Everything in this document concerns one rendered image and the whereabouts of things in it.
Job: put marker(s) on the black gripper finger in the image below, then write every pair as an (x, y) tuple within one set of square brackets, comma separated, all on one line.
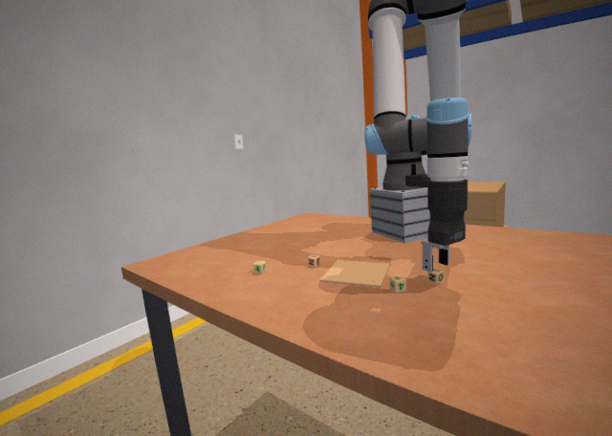
[(427, 254), (444, 255)]

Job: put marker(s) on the tan square mat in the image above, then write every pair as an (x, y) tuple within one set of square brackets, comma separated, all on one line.
[(357, 273)]

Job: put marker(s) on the beige letter block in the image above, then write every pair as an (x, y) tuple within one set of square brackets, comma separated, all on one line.
[(314, 260), (259, 267), (397, 284), (436, 277)]

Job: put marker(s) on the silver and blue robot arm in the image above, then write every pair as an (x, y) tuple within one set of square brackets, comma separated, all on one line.
[(444, 131)]

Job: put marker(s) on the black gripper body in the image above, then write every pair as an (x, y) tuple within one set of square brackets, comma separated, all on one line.
[(447, 193)]

